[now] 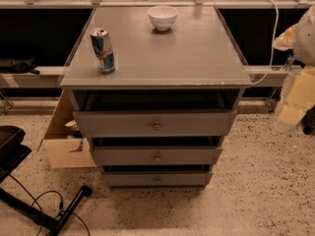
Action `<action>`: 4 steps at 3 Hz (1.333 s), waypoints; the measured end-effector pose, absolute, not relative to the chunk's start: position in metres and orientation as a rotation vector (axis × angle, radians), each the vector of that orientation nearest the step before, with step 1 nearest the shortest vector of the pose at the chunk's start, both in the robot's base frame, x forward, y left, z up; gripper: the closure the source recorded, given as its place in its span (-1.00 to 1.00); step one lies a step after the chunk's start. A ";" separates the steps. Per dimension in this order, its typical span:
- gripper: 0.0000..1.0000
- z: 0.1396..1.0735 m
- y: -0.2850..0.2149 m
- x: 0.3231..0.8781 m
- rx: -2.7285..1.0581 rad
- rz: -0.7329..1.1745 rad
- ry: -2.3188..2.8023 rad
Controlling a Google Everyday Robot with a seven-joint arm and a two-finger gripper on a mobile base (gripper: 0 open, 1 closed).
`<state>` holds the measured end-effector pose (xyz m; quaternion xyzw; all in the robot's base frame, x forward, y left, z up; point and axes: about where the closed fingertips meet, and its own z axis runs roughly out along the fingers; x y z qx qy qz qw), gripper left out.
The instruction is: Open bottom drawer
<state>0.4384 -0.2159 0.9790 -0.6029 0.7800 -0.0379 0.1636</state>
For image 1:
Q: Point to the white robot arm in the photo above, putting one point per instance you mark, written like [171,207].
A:
[300,38]

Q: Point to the white bowl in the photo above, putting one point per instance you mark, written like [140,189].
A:
[162,17]

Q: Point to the open cardboard box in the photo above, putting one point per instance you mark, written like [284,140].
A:
[65,147]

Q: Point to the black bag on ledge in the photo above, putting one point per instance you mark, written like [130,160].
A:
[18,66]

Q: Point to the grey drawer cabinet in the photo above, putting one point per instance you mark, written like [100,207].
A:
[188,68]

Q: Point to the grey bottom drawer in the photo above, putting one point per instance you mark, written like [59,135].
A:
[138,179]

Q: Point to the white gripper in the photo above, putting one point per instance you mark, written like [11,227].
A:
[305,39]

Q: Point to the blue silver energy drink can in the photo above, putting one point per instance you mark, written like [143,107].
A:
[103,50]

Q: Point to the grey middle drawer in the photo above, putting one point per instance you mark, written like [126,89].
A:
[155,155]

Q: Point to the grey top drawer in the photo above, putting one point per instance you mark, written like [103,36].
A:
[119,124]

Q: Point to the grey drawer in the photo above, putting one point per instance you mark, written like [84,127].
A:
[119,124]
[155,155]
[138,179]

